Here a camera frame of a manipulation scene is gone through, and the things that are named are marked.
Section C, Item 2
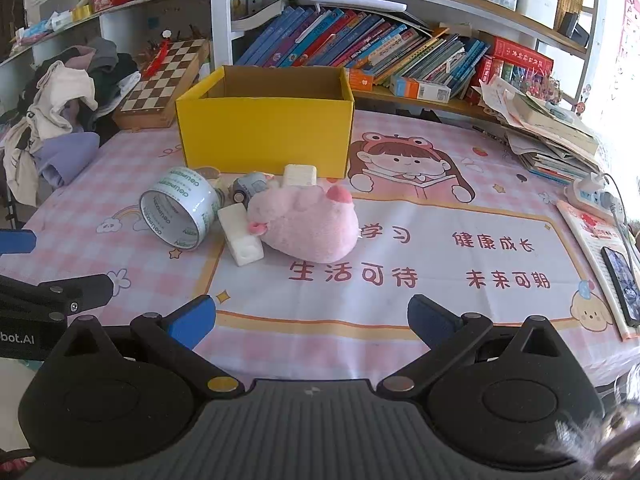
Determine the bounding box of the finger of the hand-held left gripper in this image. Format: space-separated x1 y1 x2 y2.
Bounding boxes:
0 273 115 322
0 229 37 257

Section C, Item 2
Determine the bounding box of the wall poster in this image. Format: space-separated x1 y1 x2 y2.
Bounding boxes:
622 0 640 77

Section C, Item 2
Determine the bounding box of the white power strip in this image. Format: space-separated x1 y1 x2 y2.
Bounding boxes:
565 172 626 211

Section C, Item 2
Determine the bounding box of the grey garment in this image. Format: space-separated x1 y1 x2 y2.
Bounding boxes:
87 37 119 69

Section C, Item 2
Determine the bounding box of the white cable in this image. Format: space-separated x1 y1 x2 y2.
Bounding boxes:
602 173 640 252

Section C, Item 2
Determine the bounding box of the white lamp bar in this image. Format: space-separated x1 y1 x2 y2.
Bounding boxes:
299 0 407 12

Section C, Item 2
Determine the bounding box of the white pen holder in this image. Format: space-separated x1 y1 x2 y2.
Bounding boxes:
515 0 560 30

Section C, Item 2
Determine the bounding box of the pile of clothes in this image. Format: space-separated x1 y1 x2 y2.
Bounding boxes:
2 60 99 206

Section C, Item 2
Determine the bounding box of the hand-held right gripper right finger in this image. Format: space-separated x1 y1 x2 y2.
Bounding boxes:
376 294 577 401

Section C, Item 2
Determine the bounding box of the red box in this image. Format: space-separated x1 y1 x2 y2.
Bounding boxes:
492 36 555 80

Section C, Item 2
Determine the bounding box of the grey fluffy keychain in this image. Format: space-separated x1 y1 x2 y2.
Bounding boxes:
537 360 640 480

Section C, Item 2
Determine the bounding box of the yellow cardboard box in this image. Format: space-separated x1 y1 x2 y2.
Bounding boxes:
175 65 356 180

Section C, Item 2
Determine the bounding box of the blue-grey toy car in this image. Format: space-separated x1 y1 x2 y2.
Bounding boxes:
230 172 274 206

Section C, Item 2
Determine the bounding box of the purple garment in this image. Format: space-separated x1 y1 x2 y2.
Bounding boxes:
32 132 101 189

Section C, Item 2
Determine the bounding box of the black device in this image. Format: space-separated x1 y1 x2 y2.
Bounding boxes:
559 10 591 46

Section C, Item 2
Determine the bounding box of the stack of books and papers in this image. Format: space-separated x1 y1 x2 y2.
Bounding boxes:
472 75 607 186

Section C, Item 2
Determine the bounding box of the row of colourful books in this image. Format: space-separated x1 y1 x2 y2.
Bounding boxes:
235 5 494 99

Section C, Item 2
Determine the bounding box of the desktop with pink printed cover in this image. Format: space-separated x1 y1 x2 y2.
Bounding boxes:
0 105 640 401

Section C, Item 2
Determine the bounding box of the white power adapter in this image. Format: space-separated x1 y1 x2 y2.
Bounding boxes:
282 163 319 189

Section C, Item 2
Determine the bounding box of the long white block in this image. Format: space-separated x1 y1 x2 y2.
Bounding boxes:
217 203 265 266

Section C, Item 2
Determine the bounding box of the black garment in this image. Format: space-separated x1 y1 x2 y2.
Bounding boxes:
90 52 144 134

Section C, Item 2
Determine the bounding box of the clear packing tape roll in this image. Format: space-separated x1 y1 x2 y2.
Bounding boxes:
139 166 224 251

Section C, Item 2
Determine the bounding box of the red plastic toy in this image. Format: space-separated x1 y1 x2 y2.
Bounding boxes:
144 39 171 74

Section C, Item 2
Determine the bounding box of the pink plush toy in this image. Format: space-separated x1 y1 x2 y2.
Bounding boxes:
246 180 360 264

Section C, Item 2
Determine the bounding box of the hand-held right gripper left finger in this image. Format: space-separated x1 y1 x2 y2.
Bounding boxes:
47 294 246 401

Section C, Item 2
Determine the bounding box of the small orange box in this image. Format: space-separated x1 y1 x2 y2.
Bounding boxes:
348 67 375 92

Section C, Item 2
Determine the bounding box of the wooden chessboard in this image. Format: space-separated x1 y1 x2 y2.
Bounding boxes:
114 37 211 130

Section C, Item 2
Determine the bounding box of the red and white booklet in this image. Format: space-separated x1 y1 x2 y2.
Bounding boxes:
556 200 640 342

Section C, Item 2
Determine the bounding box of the black smartphone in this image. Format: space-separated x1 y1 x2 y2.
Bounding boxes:
601 246 640 322

